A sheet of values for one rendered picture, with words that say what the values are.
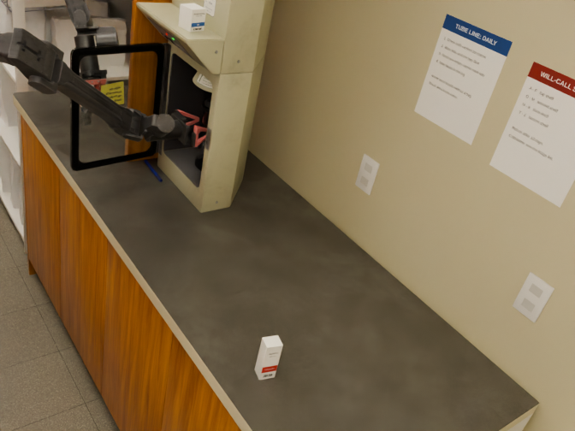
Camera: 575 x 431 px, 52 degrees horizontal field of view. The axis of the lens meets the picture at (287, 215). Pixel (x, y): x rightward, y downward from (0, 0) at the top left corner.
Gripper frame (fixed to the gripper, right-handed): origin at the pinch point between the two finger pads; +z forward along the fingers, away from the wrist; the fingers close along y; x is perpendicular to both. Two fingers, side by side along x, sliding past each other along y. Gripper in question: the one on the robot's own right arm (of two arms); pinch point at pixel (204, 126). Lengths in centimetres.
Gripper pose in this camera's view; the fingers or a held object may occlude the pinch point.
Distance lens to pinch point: 194.0
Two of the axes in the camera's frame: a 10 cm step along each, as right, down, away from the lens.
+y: -5.6, -5.3, 6.4
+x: -1.8, 8.3, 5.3
